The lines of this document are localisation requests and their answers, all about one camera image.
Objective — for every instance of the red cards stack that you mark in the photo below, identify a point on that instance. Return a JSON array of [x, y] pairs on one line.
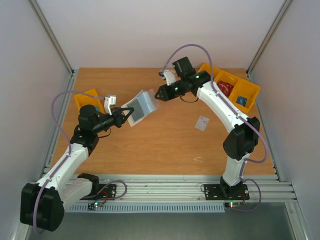
[[225, 87]]

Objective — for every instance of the yellow bin with red cards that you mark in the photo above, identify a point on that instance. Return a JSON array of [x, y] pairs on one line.
[[230, 78]]

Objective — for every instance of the grey slotted cable duct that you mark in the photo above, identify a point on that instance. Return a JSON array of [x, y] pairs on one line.
[[136, 208]]

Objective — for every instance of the white patterned card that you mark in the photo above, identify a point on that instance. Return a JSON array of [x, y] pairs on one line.
[[202, 123]]

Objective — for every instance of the beige card holder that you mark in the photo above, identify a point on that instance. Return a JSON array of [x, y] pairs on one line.
[[148, 102]]

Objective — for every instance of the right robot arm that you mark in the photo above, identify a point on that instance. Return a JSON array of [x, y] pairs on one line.
[[242, 131]]

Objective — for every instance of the yellow bin with black cards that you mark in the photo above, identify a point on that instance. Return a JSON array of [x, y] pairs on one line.
[[206, 67]]

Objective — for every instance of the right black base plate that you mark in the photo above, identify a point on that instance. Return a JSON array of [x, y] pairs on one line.
[[214, 192]]

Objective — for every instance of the aluminium rail frame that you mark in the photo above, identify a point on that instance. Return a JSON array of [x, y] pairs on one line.
[[164, 158]]

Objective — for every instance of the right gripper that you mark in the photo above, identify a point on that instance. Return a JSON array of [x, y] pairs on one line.
[[167, 91]]

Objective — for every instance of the single yellow bin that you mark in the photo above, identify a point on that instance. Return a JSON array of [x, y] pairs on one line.
[[89, 97]]

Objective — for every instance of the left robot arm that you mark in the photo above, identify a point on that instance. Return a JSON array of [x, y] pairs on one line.
[[44, 203]]

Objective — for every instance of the yellow bin with blue card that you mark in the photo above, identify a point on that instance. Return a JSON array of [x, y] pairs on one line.
[[248, 90]]

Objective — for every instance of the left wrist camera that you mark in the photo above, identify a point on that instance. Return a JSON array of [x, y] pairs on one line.
[[109, 100]]

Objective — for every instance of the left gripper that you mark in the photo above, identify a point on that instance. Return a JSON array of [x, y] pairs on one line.
[[119, 119]]

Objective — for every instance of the blue card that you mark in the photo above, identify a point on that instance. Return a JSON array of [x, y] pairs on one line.
[[241, 101]]

